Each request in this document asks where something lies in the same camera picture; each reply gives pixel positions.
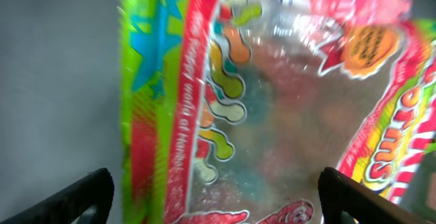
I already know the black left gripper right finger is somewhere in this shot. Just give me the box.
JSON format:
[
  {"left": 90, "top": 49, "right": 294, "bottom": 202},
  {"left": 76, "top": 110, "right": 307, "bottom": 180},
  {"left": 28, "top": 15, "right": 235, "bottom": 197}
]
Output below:
[{"left": 318, "top": 167, "right": 426, "bottom": 224}]

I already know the Haribo gummy candy bag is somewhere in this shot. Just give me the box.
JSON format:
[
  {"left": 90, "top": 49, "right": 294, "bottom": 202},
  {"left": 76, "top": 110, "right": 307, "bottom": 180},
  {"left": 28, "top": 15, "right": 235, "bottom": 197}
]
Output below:
[{"left": 120, "top": 0, "right": 435, "bottom": 223}]

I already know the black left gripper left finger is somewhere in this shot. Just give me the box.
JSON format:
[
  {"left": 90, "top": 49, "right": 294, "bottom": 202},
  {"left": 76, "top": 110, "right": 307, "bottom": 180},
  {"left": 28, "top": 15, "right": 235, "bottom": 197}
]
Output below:
[{"left": 1, "top": 167, "right": 114, "bottom": 224}]

